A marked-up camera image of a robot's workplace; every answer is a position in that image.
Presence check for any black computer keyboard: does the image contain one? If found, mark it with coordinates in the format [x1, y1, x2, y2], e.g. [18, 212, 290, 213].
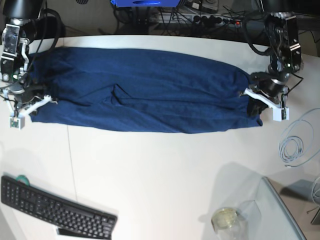
[0, 175, 118, 240]

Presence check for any green tape roll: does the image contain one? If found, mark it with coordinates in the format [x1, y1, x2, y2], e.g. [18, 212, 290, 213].
[15, 175, 30, 186]

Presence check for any white camera bracket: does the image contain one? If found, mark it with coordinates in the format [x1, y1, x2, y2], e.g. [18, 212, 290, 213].
[0, 88, 58, 130]
[240, 88, 290, 122]

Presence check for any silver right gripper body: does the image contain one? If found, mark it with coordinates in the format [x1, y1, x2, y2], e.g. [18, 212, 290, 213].
[0, 18, 37, 104]

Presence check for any dark blue t-shirt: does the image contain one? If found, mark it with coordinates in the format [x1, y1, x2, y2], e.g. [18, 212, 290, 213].
[31, 47, 263, 134]

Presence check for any blue box with hole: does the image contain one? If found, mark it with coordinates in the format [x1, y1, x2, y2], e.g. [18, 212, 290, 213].
[110, 0, 180, 8]

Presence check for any coiled white cable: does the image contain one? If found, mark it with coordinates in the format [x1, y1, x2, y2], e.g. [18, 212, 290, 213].
[278, 107, 320, 168]

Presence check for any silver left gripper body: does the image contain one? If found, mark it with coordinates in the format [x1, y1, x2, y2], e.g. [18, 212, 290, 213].
[259, 12, 302, 99]

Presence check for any clear glass jar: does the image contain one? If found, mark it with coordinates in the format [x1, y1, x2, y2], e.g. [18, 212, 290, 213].
[211, 200, 262, 240]

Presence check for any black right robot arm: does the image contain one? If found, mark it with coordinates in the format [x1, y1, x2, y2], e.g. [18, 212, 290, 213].
[0, 0, 44, 104]

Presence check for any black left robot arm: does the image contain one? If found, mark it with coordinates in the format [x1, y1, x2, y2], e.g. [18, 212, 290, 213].
[241, 0, 302, 122]

